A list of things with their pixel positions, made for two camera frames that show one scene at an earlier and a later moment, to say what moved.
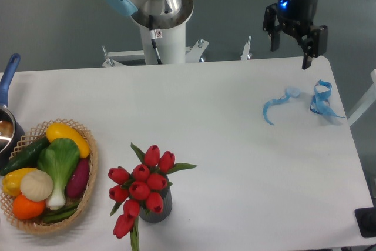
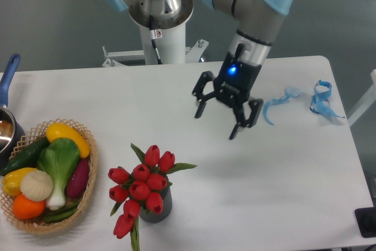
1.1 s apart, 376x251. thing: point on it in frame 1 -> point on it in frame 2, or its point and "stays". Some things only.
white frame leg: x=365 y=102 stays
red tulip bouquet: x=143 y=188 stays
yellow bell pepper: x=11 y=180 stays
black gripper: x=296 y=13 -> x=232 y=87
